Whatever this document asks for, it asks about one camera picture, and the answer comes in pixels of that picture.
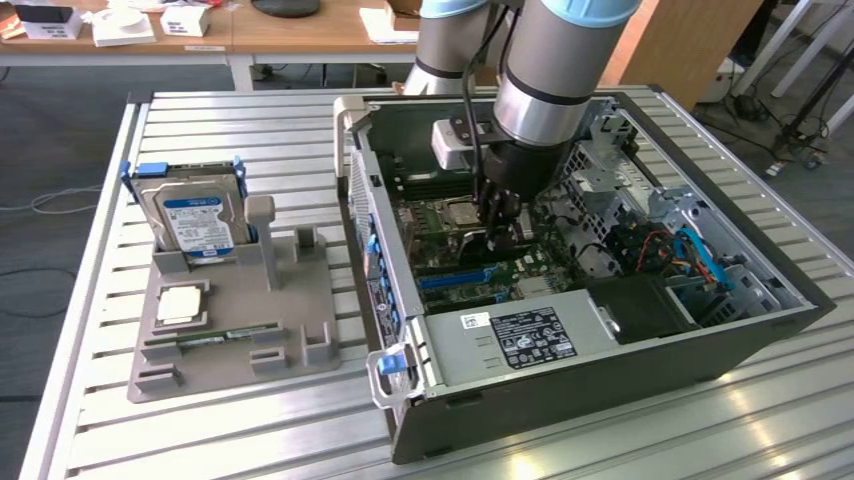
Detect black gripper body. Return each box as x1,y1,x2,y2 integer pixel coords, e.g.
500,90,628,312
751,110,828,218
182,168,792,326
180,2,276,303
478,139,569,202

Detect red orange wire bundle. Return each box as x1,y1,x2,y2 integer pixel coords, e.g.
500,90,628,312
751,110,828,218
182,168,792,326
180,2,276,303
632,232,695,274

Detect metal CPU socket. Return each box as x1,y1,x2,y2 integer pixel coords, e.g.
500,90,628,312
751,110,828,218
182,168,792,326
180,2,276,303
430,196,482,234

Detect red book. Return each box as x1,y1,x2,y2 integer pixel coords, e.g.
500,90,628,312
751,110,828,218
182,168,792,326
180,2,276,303
0,10,27,41

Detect grey power supply unit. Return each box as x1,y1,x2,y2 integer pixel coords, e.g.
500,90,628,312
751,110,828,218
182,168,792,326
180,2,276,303
406,291,621,392

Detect blue flat wire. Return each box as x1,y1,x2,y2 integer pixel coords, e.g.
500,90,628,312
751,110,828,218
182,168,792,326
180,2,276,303
672,227,735,294

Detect blue card retention clips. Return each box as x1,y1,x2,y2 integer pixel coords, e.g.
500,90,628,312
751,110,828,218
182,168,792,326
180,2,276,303
362,219,402,329

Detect white box with round dish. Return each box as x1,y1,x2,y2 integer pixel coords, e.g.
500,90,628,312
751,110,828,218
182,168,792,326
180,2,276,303
89,7,158,48

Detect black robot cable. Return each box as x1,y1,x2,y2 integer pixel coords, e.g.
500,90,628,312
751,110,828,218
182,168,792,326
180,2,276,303
457,0,522,204

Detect dark grey round object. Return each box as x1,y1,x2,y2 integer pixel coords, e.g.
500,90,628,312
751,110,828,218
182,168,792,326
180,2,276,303
250,0,322,19

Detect white table frame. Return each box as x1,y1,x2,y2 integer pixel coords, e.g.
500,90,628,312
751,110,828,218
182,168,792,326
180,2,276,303
729,0,854,131

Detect black graphics card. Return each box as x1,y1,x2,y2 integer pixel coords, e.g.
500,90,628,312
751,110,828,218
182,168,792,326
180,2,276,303
446,212,536,269

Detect white labelled box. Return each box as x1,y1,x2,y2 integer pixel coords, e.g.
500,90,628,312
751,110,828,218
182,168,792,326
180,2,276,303
158,5,214,38

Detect black wheeled stand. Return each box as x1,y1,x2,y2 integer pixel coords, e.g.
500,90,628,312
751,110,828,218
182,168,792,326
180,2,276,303
772,29,854,169

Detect grey parts rack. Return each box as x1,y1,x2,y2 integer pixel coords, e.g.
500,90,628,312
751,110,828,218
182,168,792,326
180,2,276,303
125,194,342,405

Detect silver chipset heatsink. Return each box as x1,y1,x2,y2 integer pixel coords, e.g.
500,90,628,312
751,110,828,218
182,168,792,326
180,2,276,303
513,277,556,301

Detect black open PC case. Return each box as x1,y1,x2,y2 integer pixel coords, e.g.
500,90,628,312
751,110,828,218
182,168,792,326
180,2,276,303
330,91,839,466

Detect white floor box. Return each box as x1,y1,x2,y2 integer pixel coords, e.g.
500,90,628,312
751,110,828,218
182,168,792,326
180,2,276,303
709,57,753,105

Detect green RAM stick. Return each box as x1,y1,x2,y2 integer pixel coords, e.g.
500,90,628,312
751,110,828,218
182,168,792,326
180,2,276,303
173,327,281,347

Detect silver CPU chip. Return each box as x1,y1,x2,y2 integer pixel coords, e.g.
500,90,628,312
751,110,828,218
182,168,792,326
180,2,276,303
156,287,205,324

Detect blue expansion slot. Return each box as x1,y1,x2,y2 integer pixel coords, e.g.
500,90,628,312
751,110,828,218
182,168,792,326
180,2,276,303
416,267,498,292

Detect white floor cable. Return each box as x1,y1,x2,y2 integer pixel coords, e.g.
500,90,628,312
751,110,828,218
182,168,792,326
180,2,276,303
0,183,106,215

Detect white paper stack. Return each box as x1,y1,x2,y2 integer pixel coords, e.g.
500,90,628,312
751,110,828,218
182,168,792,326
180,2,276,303
357,5,422,46

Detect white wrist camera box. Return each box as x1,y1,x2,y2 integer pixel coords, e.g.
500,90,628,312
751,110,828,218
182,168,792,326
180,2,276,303
429,117,509,172

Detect green motherboard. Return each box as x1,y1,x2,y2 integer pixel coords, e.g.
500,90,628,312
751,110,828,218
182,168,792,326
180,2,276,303
385,167,588,314

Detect white box with black device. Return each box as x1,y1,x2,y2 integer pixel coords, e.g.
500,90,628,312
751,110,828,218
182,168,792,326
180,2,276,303
11,3,85,40

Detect hard disk with blue carrier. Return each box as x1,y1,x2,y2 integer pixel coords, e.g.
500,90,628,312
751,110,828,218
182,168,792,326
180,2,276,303
118,155,249,266

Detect wooden cabinet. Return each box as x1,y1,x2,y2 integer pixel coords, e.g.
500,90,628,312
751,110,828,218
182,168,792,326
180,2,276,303
596,0,765,109

